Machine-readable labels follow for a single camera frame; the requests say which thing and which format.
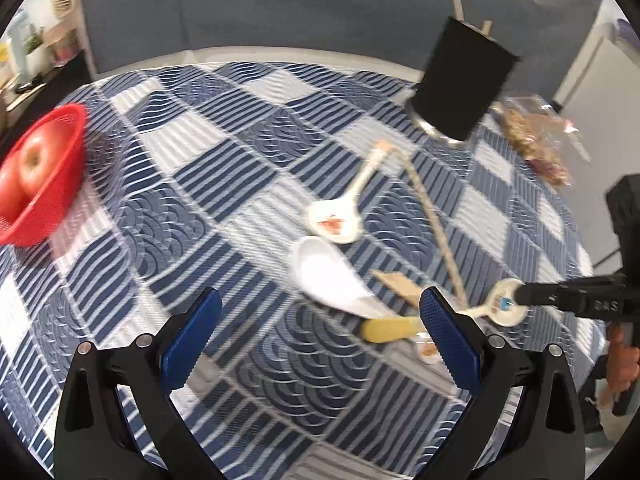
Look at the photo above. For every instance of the small green plant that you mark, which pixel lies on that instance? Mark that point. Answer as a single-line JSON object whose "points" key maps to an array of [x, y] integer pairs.
{"points": [[35, 40]]}

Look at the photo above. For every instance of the red apple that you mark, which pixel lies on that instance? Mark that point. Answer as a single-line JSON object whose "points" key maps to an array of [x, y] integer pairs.
{"points": [[11, 195], [42, 160]]}

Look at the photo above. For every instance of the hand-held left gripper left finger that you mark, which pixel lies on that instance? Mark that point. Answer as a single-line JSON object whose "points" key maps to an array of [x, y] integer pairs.
{"points": [[194, 342]]}

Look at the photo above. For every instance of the red plastic basket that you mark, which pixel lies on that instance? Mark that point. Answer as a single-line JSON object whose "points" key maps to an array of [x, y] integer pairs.
{"points": [[65, 160]]}

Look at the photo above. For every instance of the plain white spoon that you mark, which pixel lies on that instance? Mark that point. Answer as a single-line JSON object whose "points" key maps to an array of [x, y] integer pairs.
{"points": [[325, 272]]}

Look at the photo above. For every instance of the pink cup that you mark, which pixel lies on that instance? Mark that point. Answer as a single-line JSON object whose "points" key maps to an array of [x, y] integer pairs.
{"points": [[64, 50]]}

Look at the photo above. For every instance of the wooden chopstick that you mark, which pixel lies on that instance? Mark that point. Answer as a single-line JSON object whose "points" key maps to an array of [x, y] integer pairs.
{"points": [[486, 27], [435, 225], [458, 10]]}

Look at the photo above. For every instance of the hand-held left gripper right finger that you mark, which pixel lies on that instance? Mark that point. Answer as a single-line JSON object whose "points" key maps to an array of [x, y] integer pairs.
{"points": [[450, 345]]}

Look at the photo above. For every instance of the white spoon with red print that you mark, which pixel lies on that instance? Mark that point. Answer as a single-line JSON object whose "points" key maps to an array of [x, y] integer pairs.
{"points": [[334, 217]]}

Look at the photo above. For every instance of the white bottle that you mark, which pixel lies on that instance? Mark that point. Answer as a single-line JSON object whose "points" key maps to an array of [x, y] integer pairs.
{"points": [[20, 45]]}

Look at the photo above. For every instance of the grey sofa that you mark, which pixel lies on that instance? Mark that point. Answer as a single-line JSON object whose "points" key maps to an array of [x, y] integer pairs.
{"points": [[300, 5]]}

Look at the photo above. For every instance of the clear snack bag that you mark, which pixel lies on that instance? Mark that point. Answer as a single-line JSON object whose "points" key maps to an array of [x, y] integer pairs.
{"points": [[535, 135]]}

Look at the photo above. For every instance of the blue checkered tablecloth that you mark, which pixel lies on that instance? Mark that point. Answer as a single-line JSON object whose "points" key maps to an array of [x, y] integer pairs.
{"points": [[225, 170]]}

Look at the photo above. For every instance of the white spoon with blue print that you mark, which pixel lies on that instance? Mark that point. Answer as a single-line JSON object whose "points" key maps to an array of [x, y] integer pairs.
{"points": [[505, 305]]}

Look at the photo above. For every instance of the black utensil holder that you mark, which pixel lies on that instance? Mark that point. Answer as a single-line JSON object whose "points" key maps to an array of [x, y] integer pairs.
{"points": [[462, 80]]}

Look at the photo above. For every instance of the person's right hand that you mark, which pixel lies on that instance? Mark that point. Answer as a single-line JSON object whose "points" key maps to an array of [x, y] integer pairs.
{"points": [[625, 360]]}

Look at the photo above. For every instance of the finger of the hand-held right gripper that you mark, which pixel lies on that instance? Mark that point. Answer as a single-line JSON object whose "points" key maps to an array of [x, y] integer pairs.
{"points": [[545, 294]]}

